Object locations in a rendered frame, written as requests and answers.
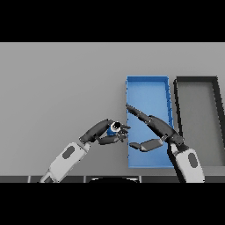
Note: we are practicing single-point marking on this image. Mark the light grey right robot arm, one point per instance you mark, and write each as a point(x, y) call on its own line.
point(187, 163)

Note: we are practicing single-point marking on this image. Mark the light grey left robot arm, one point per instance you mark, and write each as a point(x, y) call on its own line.
point(65, 161)

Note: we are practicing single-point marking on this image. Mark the blue pipe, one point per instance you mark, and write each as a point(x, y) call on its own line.
point(113, 128)

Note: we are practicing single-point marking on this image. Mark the blue bin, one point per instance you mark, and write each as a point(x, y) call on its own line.
point(149, 117)

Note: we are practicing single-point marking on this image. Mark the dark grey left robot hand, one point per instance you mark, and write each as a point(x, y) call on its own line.
point(96, 131)

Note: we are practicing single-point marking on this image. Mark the dark grey bin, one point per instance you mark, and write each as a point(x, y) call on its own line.
point(199, 117)

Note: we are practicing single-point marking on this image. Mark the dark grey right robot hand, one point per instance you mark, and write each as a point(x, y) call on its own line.
point(159, 126)

